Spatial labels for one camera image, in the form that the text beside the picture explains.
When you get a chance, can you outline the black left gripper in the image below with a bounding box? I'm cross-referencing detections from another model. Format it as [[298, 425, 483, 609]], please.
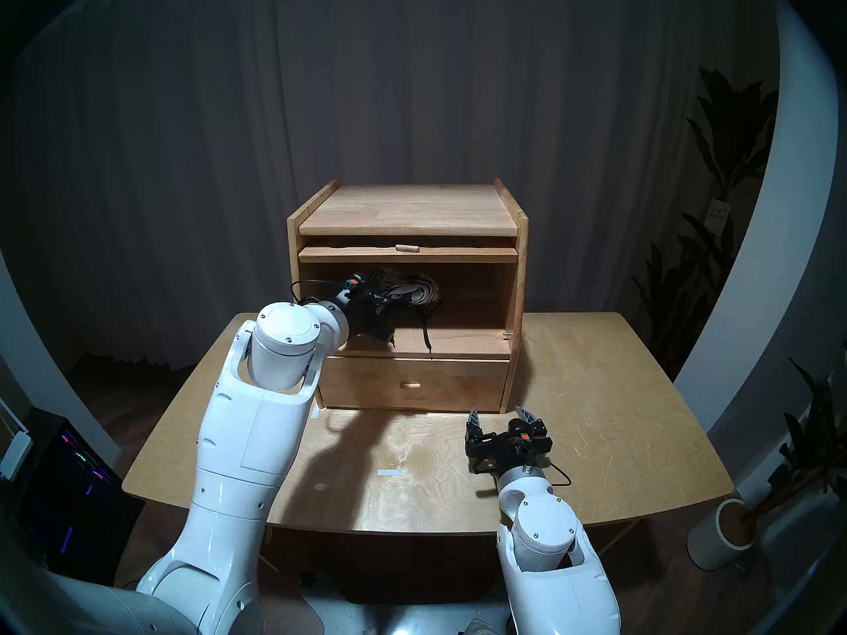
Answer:
[[336, 288, 396, 348]]

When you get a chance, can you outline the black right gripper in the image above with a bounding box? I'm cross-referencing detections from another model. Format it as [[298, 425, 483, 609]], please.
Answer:
[[465, 405, 553, 474]]

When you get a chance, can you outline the wooden drawer with knob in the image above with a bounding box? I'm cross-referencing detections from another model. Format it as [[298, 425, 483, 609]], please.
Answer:
[[318, 355, 512, 413]]

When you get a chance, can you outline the wooden cabinet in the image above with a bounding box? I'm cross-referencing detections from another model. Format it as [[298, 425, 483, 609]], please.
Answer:
[[287, 177, 529, 414]]

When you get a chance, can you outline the white robot body shell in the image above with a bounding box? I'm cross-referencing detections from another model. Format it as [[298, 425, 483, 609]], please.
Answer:
[[301, 597, 517, 635]]

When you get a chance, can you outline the white round plant pot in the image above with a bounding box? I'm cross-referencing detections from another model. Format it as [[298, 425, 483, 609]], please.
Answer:
[[687, 498, 755, 572]]

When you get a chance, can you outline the grey pleated curtain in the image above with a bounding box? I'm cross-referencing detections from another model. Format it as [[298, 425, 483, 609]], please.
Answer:
[[0, 0, 781, 370]]

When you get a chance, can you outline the white curved arch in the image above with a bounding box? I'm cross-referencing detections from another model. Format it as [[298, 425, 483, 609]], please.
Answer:
[[672, 0, 841, 436], [0, 250, 123, 466]]

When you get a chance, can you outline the leafy plant in white pot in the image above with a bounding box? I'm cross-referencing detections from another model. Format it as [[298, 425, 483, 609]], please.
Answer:
[[741, 356, 847, 519]]

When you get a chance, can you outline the black computer tower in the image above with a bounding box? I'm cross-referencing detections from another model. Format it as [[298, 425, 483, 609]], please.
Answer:
[[13, 407, 146, 585]]

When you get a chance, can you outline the tall dark leafy plant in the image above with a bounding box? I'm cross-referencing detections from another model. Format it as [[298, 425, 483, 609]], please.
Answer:
[[632, 68, 780, 376]]

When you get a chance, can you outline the white flat device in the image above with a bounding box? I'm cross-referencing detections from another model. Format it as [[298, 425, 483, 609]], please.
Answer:
[[0, 430, 34, 482]]

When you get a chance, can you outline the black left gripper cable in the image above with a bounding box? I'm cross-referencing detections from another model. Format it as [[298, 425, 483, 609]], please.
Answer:
[[291, 280, 348, 307]]

